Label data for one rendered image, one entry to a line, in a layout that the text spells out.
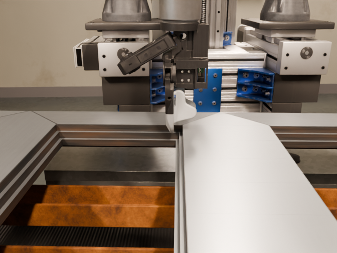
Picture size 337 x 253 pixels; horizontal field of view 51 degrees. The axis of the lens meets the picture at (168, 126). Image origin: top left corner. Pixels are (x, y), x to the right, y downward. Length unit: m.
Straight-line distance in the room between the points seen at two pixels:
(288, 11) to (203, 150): 0.65
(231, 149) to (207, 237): 0.25
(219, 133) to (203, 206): 0.26
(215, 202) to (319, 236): 0.13
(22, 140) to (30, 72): 3.73
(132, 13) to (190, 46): 0.45
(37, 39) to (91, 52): 3.11
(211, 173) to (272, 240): 0.16
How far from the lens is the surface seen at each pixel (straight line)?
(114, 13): 1.09
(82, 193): 0.81
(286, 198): 0.51
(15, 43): 4.42
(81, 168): 0.98
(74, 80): 4.32
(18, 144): 0.70
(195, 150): 0.62
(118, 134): 0.75
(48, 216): 0.77
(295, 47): 1.04
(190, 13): 0.63
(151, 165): 0.97
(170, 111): 0.67
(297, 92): 1.11
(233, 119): 0.79
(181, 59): 0.64
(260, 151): 0.64
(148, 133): 0.74
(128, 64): 0.66
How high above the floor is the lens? 1.11
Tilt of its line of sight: 20 degrees down
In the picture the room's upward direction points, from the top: straight up
